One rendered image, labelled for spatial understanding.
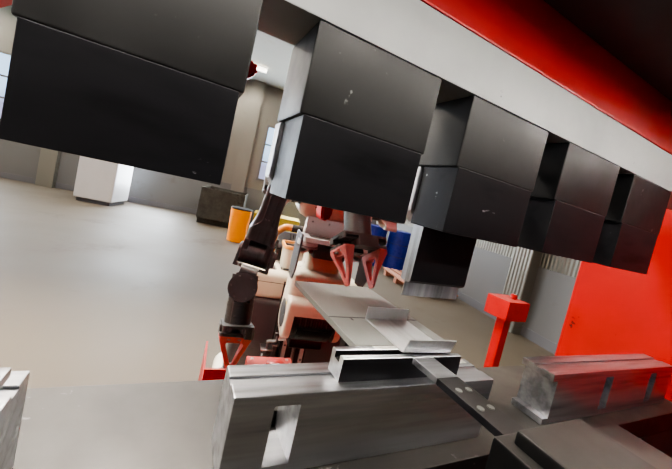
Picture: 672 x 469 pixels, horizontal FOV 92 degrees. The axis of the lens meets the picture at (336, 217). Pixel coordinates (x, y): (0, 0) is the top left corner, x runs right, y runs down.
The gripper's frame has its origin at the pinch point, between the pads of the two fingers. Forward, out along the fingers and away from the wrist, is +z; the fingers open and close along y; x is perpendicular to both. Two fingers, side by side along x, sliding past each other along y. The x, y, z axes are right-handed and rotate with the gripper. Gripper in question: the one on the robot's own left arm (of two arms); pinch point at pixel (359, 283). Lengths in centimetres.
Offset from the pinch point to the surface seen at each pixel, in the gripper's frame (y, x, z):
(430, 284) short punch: -1.7, -20.9, 4.2
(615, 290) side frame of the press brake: 84, -7, -4
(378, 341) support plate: -5.3, -13.0, 11.2
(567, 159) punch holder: 15.1, -34.1, -13.0
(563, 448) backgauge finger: -3.6, -35.1, 19.8
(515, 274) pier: 368, 208, -81
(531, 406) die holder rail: 30.8, -9.3, 22.1
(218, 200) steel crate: 35, 600, -285
